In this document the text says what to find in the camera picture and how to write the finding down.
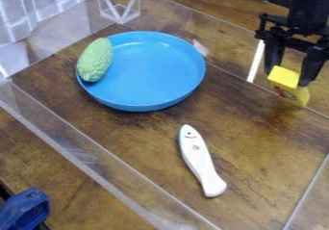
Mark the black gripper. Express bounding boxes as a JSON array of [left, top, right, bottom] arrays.
[[254, 13, 329, 87]]

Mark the yellow toy brick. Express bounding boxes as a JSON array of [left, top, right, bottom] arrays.
[[267, 65, 310, 107]]

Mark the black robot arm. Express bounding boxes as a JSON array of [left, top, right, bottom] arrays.
[[254, 0, 329, 87]]

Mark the blue round tray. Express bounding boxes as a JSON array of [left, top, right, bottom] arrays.
[[79, 31, 206, 112]]

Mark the green bumpy toy gourd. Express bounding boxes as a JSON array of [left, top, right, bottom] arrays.
[[77, 38, 113, 82]]

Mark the white checked curtain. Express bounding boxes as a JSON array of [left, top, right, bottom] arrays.
[[0, 0, 84, 46]]

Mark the blue clamp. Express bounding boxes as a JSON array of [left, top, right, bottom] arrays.
[[0, 188, 49, 230]]

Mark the clear acrylic enclosure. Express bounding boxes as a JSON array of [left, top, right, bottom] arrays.
[[0, 0, 329, 230]]

